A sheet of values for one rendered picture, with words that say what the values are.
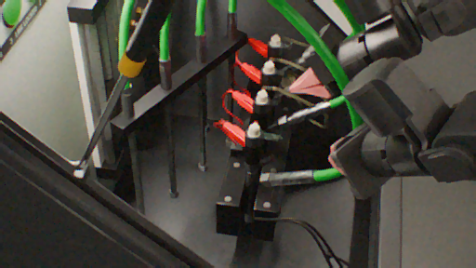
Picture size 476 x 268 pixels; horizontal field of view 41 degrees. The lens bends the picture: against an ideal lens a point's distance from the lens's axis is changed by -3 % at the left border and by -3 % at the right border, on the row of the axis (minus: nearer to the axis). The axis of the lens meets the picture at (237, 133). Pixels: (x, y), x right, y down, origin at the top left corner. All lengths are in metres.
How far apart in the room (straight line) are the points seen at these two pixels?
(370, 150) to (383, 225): 0.40
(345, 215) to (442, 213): 1.22
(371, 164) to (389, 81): 0.13
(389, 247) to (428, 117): 0.47
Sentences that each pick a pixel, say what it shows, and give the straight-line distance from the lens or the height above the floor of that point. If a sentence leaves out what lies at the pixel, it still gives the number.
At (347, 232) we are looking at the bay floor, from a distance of 1.23.
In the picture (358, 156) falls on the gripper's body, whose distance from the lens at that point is 0.73.
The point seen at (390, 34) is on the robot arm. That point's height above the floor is 1.34.
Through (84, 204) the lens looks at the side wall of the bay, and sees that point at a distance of 0.65.
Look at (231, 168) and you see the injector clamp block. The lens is 1.11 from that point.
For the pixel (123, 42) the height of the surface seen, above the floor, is 1.25.
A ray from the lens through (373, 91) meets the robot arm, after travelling 0.63.
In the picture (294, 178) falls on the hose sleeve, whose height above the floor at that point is 1.14.
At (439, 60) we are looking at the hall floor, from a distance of 3.16.
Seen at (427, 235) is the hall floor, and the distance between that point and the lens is 2.36.
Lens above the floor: 1.78
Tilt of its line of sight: 43 degrees down
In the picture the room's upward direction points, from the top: 2 degrees clockwise
